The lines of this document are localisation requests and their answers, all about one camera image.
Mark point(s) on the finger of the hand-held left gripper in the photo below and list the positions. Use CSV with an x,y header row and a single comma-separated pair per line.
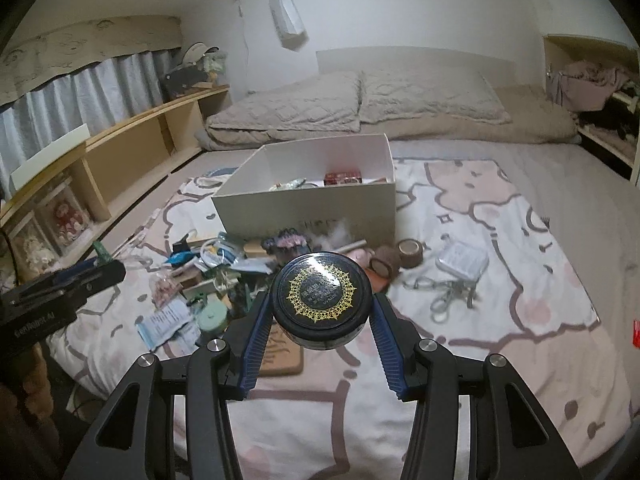
x,y
75,271
95,280

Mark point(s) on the red doll in clear case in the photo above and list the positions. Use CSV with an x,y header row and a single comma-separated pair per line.
x,y
65,220

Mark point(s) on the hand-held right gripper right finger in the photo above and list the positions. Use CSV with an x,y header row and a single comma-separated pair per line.
x,y
387,355

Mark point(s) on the dark brown bandage roll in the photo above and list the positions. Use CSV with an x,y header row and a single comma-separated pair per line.
x,y
411,255

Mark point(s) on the beige printed valance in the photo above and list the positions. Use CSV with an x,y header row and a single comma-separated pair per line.
x,y
75,47

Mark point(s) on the carved wooden block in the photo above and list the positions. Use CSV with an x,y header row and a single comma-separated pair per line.
x,y
285,360

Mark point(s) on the multicolour crochet piece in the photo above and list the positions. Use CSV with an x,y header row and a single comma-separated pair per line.
x,y
285,242

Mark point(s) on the black round tin gold print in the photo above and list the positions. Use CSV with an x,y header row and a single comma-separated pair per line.
x,y
320,292

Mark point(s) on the clear bag with pink items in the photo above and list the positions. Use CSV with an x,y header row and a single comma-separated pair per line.
x,y
165,290

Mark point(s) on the crumpled white plastic bag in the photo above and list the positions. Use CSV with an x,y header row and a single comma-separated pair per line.
x,y
340,232

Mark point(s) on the pink round compact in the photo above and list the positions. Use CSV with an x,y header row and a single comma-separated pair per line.
x,y
361,258

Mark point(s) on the green packet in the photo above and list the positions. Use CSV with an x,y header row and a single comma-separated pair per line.
x,y
292,185

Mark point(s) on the beige quilted pillows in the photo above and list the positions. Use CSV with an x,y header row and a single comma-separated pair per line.
x,y
535,120

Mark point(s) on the mint green round case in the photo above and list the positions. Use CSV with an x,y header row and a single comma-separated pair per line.
x,y
212,315

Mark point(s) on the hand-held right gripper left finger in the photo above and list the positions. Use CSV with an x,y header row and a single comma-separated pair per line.
x,y
255,340

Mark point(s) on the clear eyelash curler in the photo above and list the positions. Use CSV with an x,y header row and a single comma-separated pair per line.
x,y
440,285

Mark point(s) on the pile of clothes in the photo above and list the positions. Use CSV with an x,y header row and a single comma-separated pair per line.
x,y
590,85

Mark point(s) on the green patterned cloth bundle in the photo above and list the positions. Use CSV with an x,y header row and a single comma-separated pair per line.
x,y
215,65

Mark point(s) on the printed cartoon blanket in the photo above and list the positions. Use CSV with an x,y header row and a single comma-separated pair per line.
x,y
475,240

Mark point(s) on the white board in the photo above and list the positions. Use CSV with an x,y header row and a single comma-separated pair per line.
x,y
50,157

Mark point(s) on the red patterned box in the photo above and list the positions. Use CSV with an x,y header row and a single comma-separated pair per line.
x,y
342,178

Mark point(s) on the white visor cap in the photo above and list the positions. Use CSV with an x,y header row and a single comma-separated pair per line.
x,y
192,52

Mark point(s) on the person's left hand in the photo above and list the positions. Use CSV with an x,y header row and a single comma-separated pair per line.
x,y
40,380

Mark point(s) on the small wooden box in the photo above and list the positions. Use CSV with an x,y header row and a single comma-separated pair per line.
x,y
255,248

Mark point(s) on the long wooden shelf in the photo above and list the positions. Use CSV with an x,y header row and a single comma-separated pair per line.
x,y
135,155

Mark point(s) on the white paper leaflet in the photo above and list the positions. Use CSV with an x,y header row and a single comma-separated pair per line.
x,y
165,322

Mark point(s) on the white cardboard box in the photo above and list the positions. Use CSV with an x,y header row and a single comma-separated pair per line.
x,y
250,210

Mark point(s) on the beige doll in clear case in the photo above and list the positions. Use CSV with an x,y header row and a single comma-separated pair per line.
x,y
35,255

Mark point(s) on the grey curtain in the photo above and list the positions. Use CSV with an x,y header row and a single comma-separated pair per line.
x,y
100,95

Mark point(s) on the cream closet shelf unit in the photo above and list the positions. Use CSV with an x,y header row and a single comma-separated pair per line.
x,y
605,145

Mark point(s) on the dark bag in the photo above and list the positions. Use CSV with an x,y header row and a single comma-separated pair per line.
x,y
185,82

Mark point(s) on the white plastic hoop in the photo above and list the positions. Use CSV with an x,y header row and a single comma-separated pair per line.
x,y
354,246

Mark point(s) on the red packet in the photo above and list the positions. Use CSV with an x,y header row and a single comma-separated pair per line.
x,y
636,332

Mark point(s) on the clear plastic case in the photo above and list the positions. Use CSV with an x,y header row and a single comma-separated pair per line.
x,y
462,260

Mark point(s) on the light brown bandage roll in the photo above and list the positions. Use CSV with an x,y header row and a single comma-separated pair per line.
x,y
387,257

